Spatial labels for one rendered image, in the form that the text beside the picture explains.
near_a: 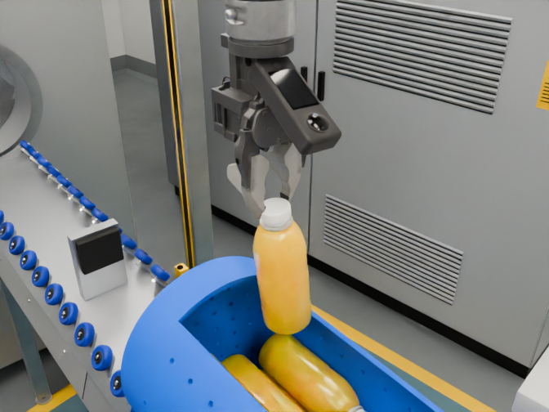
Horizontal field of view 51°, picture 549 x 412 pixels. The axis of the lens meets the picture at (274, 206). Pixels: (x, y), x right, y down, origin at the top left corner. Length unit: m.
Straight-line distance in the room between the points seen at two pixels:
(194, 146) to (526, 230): 1.20
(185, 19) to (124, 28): 4.41
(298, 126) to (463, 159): 1.56
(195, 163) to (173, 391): 0.79
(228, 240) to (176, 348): 2.32
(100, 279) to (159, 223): 1.99
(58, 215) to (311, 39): 1.23
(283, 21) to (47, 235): 1.04
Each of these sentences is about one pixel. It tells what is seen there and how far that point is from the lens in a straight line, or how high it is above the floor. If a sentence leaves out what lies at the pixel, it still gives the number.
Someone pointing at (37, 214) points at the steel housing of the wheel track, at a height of 0.93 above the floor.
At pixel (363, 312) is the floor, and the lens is 2.61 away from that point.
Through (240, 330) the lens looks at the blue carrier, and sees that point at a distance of 0.93.
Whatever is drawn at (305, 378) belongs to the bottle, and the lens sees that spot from 0.86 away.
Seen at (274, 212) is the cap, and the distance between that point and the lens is 0.68.
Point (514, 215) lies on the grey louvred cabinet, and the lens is 2.10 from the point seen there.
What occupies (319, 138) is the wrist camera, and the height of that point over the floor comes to 1.48.
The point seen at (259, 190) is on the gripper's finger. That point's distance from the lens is 0.66.
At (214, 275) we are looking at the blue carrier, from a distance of 0.78.
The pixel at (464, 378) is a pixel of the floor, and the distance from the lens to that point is 2.43.
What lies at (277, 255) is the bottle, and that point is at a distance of 0.70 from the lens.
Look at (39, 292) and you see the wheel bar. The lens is 1.33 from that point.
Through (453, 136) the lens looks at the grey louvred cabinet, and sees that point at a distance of 2.08.
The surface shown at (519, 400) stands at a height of 1.14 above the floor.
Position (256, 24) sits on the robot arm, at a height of 1.58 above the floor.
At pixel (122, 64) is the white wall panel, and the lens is 5.77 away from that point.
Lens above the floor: 1.71
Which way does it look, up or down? 31 degrees down
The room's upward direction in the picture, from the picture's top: straight up
